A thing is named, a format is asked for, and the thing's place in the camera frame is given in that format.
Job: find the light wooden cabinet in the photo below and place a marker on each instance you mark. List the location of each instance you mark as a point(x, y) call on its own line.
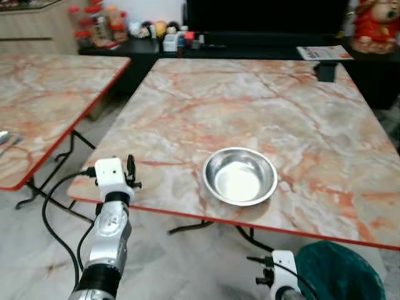
point(31, 31)

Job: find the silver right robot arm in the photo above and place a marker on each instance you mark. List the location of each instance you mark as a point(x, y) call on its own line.
point(287, 295)

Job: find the small red object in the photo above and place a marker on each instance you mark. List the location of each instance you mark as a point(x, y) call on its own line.
point(189, 35)

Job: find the black television cabinet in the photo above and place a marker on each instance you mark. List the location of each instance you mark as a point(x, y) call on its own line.
point(369, 81)

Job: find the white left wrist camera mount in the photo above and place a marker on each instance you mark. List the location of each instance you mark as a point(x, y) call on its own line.
point(111, 175)

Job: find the steel spoon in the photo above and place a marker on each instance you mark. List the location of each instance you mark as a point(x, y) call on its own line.
point(5, 139)

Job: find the small red-lidded jar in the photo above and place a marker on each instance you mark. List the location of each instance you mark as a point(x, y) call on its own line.
point(82, 39)
point(121, 30)

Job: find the black television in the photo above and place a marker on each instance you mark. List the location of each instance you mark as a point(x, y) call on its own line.
point(269, 15)

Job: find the black table clamp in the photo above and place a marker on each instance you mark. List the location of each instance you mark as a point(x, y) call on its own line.
point(326, 72)

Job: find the bin with green bag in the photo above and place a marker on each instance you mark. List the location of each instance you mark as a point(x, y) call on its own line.
point(337, 275)

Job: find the small yellow figurine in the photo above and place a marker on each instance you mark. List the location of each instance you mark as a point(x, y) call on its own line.
point(160, 29)

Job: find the red festive figurine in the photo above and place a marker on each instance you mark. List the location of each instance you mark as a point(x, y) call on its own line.
point(375, 28)

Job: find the marble-print folding table with spoon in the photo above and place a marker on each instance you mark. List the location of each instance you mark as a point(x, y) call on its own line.
point(50, 94)

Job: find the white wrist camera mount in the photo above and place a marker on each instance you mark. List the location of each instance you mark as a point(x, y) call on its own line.
point(111, 175)
point(284, 262)

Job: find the jar with orange contents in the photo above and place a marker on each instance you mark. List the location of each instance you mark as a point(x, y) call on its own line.
point(112, 17)

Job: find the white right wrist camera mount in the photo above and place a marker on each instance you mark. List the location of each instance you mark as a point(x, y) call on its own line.
point(284, 262)

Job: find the large marble-print folding table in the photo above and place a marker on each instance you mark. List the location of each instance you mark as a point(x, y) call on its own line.
point(250, 106)

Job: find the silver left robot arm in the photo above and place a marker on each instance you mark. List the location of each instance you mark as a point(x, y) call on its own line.
point(109, 231)

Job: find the printed magazine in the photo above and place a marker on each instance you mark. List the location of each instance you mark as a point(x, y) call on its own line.
point(325, 53)

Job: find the small white box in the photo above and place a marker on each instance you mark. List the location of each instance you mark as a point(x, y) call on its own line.
point(170, 43)

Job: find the small white figurine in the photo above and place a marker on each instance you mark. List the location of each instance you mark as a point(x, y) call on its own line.
point(135, 29)

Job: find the tall clear red-lidded jar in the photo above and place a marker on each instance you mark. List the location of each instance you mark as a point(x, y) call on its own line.
point(95, 25)

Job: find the shallow wide steel dish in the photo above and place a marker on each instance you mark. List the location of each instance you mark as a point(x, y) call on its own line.
point(240, 181)

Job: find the small dark figurine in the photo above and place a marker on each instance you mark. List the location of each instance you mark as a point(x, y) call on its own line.
point(147, 30)
point(174, 28)

